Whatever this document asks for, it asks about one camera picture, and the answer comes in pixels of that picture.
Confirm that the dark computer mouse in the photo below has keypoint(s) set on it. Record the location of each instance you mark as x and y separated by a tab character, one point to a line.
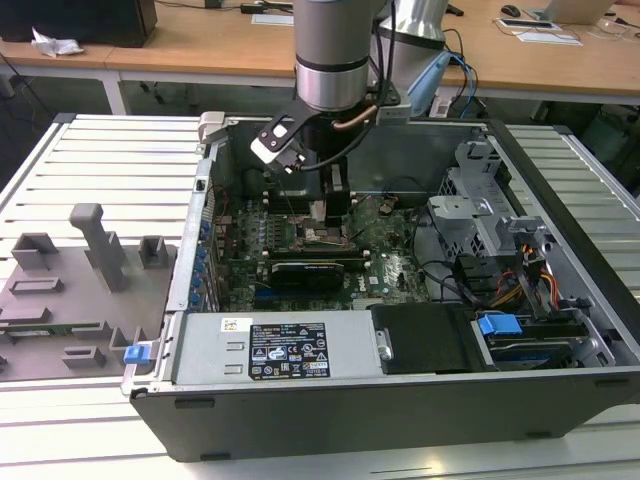
511	9

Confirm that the black cylinder board component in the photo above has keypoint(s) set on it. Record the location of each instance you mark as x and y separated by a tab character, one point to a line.
252	182

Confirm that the white tag box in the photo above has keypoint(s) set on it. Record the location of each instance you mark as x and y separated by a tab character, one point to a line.
442	106

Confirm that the green motherboard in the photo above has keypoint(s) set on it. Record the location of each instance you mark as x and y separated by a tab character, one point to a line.
390	260

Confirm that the CPU socket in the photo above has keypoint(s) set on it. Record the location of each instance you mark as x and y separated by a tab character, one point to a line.
320	235

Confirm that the white device with dark screen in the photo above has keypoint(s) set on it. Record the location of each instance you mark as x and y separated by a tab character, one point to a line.
530	24

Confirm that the grey power supply unit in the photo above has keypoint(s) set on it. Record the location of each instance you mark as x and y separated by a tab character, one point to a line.
210	345

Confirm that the metal drive cage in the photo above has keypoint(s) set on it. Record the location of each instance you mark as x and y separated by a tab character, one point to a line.
460	220

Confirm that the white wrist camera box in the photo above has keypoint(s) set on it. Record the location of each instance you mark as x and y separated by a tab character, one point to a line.
270	150

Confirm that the wooden desk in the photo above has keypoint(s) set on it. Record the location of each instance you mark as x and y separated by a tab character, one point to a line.
200	45

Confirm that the blue slot retention clip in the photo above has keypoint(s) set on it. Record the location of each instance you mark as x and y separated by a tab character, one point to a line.
194	302
197	285
205	230
201	262

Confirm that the silver metal latch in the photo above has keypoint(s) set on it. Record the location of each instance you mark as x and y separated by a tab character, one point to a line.
384	345

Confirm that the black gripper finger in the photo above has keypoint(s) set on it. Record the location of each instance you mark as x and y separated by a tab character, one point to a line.
336	205

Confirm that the black plastic shroud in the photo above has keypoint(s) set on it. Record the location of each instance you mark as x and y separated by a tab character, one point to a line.
425	340

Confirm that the hard disk in blue carrier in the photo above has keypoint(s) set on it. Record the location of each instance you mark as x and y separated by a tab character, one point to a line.
500	327

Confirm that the black box on desk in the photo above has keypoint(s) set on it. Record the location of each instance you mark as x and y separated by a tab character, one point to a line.
75	20

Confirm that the silver laptop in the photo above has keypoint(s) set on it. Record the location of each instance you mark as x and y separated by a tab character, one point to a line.
575	10

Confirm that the white paper sheet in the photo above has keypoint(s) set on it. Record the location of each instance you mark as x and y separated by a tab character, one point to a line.
550	38
272	20

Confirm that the blue case clip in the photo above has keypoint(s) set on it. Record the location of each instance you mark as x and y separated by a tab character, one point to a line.
135	354

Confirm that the green RAM stick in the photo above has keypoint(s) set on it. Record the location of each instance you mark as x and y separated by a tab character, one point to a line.
55	328

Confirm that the black graphics card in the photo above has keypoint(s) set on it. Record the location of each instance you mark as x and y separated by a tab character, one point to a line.
307	277

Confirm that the open black PC case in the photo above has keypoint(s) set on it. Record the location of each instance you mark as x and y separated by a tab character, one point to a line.
350	420

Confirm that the crumpled white paper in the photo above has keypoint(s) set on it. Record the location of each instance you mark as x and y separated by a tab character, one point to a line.
55	46

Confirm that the dark round board component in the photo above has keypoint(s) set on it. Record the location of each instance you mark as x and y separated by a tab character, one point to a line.
388	206

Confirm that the black power adapter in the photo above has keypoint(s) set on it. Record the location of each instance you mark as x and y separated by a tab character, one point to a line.
252	8

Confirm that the grey parts rack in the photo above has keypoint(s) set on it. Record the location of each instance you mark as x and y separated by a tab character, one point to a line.
75	300

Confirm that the black RAM slot bank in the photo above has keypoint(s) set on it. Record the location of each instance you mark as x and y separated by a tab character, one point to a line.
280	202
350	261

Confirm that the blue expansion slot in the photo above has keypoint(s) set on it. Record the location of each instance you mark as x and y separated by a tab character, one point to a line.
265	298

